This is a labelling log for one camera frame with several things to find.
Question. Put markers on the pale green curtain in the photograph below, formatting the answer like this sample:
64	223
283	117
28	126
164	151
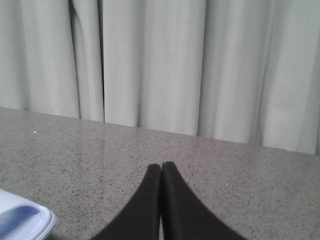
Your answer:
245	71

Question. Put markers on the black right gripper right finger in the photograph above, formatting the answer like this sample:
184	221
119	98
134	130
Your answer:
184	216

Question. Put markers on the light blue slipper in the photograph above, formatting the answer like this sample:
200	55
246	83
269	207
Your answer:
22	219

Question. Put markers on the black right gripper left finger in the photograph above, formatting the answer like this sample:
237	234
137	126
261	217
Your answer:
140	217

